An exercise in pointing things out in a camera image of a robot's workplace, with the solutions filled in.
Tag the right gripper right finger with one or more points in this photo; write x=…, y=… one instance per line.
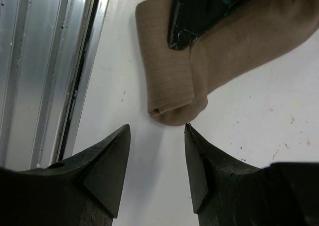
x=228, y=192

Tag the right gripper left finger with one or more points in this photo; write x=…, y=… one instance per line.
x=82, y=190

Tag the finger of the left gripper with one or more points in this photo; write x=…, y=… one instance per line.
x=190, y=19

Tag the brown sock red stripes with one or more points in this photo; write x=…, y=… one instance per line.
x=178, y=82

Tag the aluminium table rail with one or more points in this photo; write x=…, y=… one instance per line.
x=47, y=51

